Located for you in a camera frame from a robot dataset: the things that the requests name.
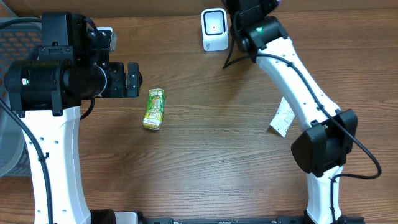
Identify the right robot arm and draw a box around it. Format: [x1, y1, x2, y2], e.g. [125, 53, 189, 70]
[223, 0, 358, 223]

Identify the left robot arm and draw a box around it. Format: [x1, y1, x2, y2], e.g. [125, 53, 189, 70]
[4, 12, 142, 224]

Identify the white barcode scanner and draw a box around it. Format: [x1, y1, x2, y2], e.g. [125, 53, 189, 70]
[201, 8, 229, 52]

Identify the grey plastic mesh basket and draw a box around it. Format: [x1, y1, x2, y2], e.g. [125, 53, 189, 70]
[1, 22, 41, 177]

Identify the white tube gold cap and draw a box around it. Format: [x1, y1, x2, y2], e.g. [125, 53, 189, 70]
[270, 97, 295, 138]

